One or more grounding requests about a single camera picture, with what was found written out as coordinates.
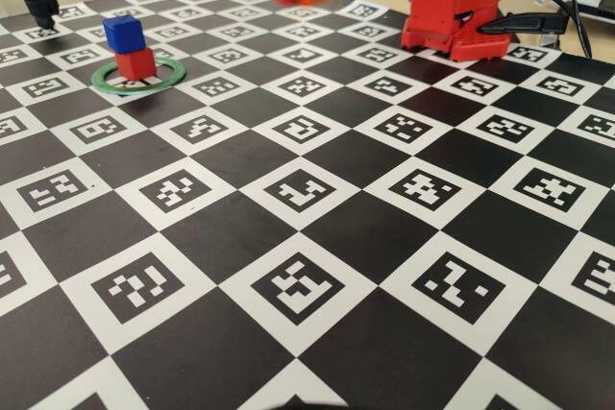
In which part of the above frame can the red cube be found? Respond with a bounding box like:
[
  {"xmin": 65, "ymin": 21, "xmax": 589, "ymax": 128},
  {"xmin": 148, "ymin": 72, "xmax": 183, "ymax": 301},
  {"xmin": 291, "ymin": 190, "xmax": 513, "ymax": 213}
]
[{"xmin": 114, "ymin": 47, "xmax": 156, "ymax": 80}]

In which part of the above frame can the black white marker checkerboard mat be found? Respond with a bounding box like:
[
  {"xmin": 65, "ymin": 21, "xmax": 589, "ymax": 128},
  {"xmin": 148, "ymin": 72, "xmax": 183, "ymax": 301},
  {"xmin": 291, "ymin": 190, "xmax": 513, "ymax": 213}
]
[{"xmin": 0, "ymin": 0, "xmax": 615, "ymax": 410}]

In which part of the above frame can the black power plug cable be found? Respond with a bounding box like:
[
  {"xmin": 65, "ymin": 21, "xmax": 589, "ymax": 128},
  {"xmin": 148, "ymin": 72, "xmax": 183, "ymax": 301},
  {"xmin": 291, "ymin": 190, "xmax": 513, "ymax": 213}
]
[{"xmin": 480, "ymin": 13, "xmax": 592, "ymax": 59}]

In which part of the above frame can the blue cube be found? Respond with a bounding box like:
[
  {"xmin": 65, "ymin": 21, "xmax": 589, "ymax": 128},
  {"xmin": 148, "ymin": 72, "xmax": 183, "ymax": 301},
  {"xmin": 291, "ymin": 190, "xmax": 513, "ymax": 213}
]
[{"xmin": 102, "ymin": 15, "xmax": 147, "ymax": 55}]

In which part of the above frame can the green ring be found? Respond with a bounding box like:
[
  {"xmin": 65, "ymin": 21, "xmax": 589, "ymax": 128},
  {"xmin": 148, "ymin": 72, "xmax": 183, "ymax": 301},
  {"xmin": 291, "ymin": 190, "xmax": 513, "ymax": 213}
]
[{"xmin": 90, "ymin": 57, "xmax": 187, "ymax": 96}]

